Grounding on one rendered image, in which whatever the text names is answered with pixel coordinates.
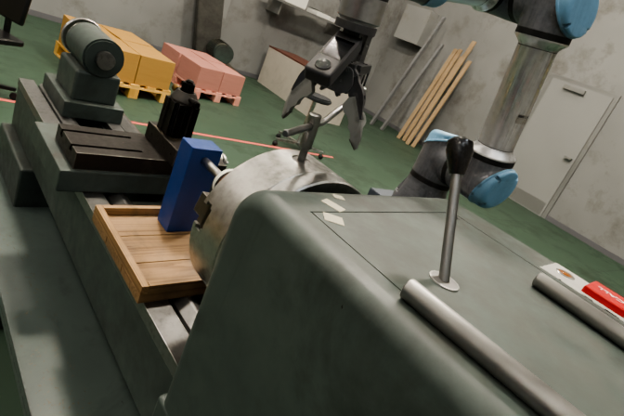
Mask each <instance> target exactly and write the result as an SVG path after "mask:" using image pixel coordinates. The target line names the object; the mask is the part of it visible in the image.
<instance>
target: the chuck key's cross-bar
mask: <svg viewBox="0 0 624 416"><path fill-rule="evenodd" d="M344 103H345V102H344ZM344 103H342V104H341V105H340V106H338V107H337V108H336V109H334V110H333V111H331V112H330V113H329V114H328V115H326V116H325V117H324V118H322V119H321V121H320V124H319V127H321V126H323V125H325V124H327V123H328V122H329V121H330V120H332V119H333V118H334V117H335V116H337V115H338V114H339V113H340V112H342V111H343V104H344ZM313 127H314V126H313V124H312V123H306V124H302V125H299V126H295V127H293V128H289V129H286V130H283V131H282V135H283V136H284V137H291V136H294V135H297V134H300V133H303V132H306V131H309V130H312V129H313Z"/></svg>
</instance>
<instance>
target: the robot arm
mask: <svg viewBox="0 0 624 416"><path fill-rule="evenodd" d="M388 1H389V0H340V4H339V7H338V10H337V13H338V14H339V15H340V17H339V16H336V20H335V22H334V24H335V25H337V26H340V27H342V28H344V29H343V31H338V32H337V33H336V34H335V35H334V36H333V37H332V38H331V40H330V41H329V42H328V43H327V44H326V45H325V46H324V47H322V48H321V49H320V51H319V52H318V53H317V54H316V55H315V56H314V57H313V58H312V59H311V60H310V61H309V62H308V63H307V64H306V65H305V68H304V69H303V70H302V71H301V72H300V74H299V75H298V77H297V79H296V81H295V82H294V84H293V86H292V89H291V92H290V94H289V96H288V97H287V99H286V102H285V104H284V107H283V111H282V114H281V117H282V118H283V119H284V118H285V117H286V116H288V115H289V114H290V113H291V112H293V108H294V107H295V106H297V105H299V104H300V103H301V101H302V99H303V98H305V97H310V96H312V95H313V94H314V93H315V91H316V89H315V85H320V88H319V89H320V90H324V89H326V88H328V89H330V90H331V91H334V93H335V96H337V97H339V96H341V94H342V93H345V94H348V96H349V98H348V99H347V100H346V101H345V103H344V104H343V111H344V114H345V115H346V117H347V119H348V126H347V128H348V129H349V132H350V138H349V141H350V143H351V145H352V148H353V150H357V149H358V145H359V143H360V140H361V137H362V131H363V127H364V125H365V124H366V115H365V113H364V112H363V110H364V106H365V101H366V93H365V88H364V87H365V85H366V83H367V80H368V77H369V74H370V71H371V67H372V66H371V65H369V64H366V63H364V60H365V57H366V55H367V52H368V49H369V46H370V44H371V39H372V37H375V34H376V32H377V29H375V28H376V27H380V26H381V23H382V20H383V17H384V13H385V10H386V8H387V5H388ZM410 1H413V2H416V3H418V4H419V5H421V6H427V7H439V6H441V5H443V4H444V3H446V2H451V3H458V4H464V5H469V6H471V7H472V8H473V9H474V10H476V11H480V12H486V13H488V14H491V15H494V16H496V17H499V18H502V19H504V20H508V21H510V22H514V23H516V24H517V27H516V29H515V32H514V33H515V35H516V37H517V40H518V44H517V46H516V48H515V51H514V52H513V56H512V59H511V61H510V63H509V66H508V68H507V71H506V73H505V74H504V77H503V79H502V82H501V84H500V88H499V90H498V93H497V95H496V97H495V99H494V101H493V104H492V106H491V109H490V111H489V113H488V116H487V119H486V121H485V124H484V126H483V128H482V131H481V133H480V136H479V138H478V139H477V140H476V141H474V154H473V156H472V159H471V161H470V164H469V166H468V169H467V171H466V173H465V175H464V176H462V177H461V190H460V194H461V195H462V196H463V197H465V198H466V199H468V201H469V202H472V203H475V204H476V205H478V206H480V207H482V208H492V207H495V206H497V205H499V204H500V203H502V202H503V201H505V200H506V199H507V198H508V197H509V196H510V195H511V193H512V192H513V191H514V189H515V187H516V185H517V182H518V174H517V173H516V172H515V170H513V168H514V164H515V162H516V159H515V157H514V148H515V146H516V144H517V141H518V139H519V137H520V136H521V134H522V131H523V129H524V127H525V125H526V123H527V119H528V117H529V115H530V113H531V111H532V109H533V107H534V105H535V102H536V100H537V98H538V96H539V94H540V90H541V88H542V87H543V85H544V82H545V80H546V78H547V76H548V74H549V71H550V69H551V67H552V65H553V62H554V60H555V58H556V56H557V54H558V53H559V52H560V51H562V50H564V49H566V48H568V47H569V45H570V43H571V41H572V39H576V38H580V37H581V36H583V35H584V34H585V33H586V32H587V31H588V30H589V29H590V27H591V26H592V24H593V22H594V20H595V18H596V15H597V11H598V7H599V0H410ZM385 2H386V3H385ZM366 74H367V76H366ZM362 76H363V77H362ZM365 76H366V79H365ZM361 79H362V80H361ZM364 79H365V82H364ZM363 82H364V84H363ZM362 84H363V85H362ZM453 137H458V136H456V135H453V134H450V133H447V132H444V131H441V130H437V129H435V130H433V131H431V133H430V134H429V136H428V138H426V140H425V141H424V144H423V146H422V149H421V151H420V153H419V156H418V158H417V160H416V162H415V164H414V165H413V167H412V169H411V171H410V173H409V175H408V176H407V177H406V178H405V179H404V180H403V181H402V182H401V183H400V184H399V185H398V186H397V187H396V188H395V190H394V192H393V194H392V196H401V197H421V198H439V199H446V198H447V194H448V191H449V186H450V178H451V175H449V171H448V166H447V157H446V146H447V143H448V140H449V139H451V138H453Z"/></svg>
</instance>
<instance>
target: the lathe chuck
mask: <svg viewBox="0 0 624 416"><path fill-rule="evenodd" d="M299 152H300V150H297V149H277V150H272V151H269V152H266V153H263V154H260V155H258V156H255V157H253V158H252V159H250V160H248V161H246V162H244V163H242V164H241V165H239V166H238V167H236V168H235V169H234V170H232V171H231V172H230V173H228V174H227V175H226V176H225V177H224V178H223V179H222V180H221V181H220V182H219V183H218V184H217V185H216V186H215V187H214V188H213V190H212V191H211V192H210V193H209V195H208V196H207V197H206V199H205V200H204V202H205V203H206V204H210V203H211V204H212V207H211V208H210V209H211V210H212V211H211V213H210V214H209V215H208V217H207V219H206V221H205V223H204V225H203V227H202V228H199V225H200V224H199V222H198V221H197V220H194V222H193V225H192V228H191V231H190V236H189V256H190V260H191V263H192V265H193V267H194V269H195V270H196V272H197V273H198V275H199V276H200V278H201V279H202V277H203V278H204V280H205V282H206V284H208V282H209V279H210V277H211V275H212V272H213V268H214V264H215V258H216V255H217V253H218V250H219V248H220V246H221V244H222V242H223V240H224V238H225V237H226V234H227V232H228V227H229V224H230V222H231V219H232V216H233V215H234V213H235V211H236V209H237V207H238V206H239V204H240V203H241V201H242V200H244V199H245V198H246V197H247V196H249V195H251V194H252V193H254V192H256V191H260V190H270V189H272V188H273V187H275V186H277V185H278V184H279V183H281V182H283V181H285V180H287V179H289V178H292V177H294V176H299V175H302V174H306V173H313V172H326V173H331V174H335V173H334V172H333V171H332V170H331V169H330V168H328V167H327V166H326V165H324V164H323V163H321V162H320V161H318V160H317V159H316V158H314V157H313V156H311V155H310V154H308V153H307V155H306V159H307V160H308V161H309V162H310V163H309V164H304V163H299V162H296V161H294V160H293V159H292V157H294V156H298V155H299ZM335 175H337V174H335ZM337 176H338V175H337ZM200 273H201V275H202V277H201V275H200ZM202 281H203V279H202ZM203 282H204V281H203ZM204 284H205V283H204ZM206 284H205V285H206Z"/></svg>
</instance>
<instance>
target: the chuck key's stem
mask: <svg viewBox="0 0 624 416"><path fill-rule="evenodd" d="M321 118H322V116H321V115H320V114H318V113H316V112H310V113H309V115H308V119H307V122H306V123H307V124H308V123H312V124H313V126H314V127H313V129H312V130H309V131H306V132H304V133H303V135H302V139H301V142H300V145H299V146H300V148H301V149H300V152H299V155H298V158H297V159H296V160H297V161H299V162H301V163H304V162H305V161H306V155H307V153H308V151H309V150H311V149H312V146H313V143H314V140H315V137H316V134H317V131H318V129H319V124H320V121H321Z"/></svg>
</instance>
